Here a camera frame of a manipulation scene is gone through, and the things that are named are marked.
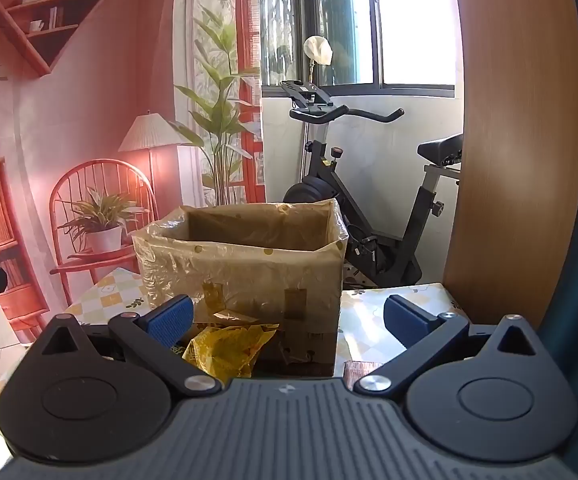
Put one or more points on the yellow snack packet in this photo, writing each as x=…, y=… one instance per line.
x=229, y=352

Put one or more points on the brown snack packet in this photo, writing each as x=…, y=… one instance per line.
x=361, y=371

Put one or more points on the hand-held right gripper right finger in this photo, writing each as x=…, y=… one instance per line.
x=406, y=320

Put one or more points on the wooden panel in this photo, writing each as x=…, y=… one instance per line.
x=514, y=160

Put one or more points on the window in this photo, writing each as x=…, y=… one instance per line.
x=359, y=20

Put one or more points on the white cloth on pole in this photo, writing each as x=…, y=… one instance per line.
x=319, y=50

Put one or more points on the wall poster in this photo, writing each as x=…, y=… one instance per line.
x=94, y=110

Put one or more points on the brown cardboard box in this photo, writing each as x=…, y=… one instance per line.
x=309, y=330

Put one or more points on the black exercise bike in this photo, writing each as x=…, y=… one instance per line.
x=329, y=180

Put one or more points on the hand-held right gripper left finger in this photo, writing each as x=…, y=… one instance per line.
x=171, y=317

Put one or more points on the checkered floral tablecloth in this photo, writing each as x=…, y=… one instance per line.
x=369, y=310

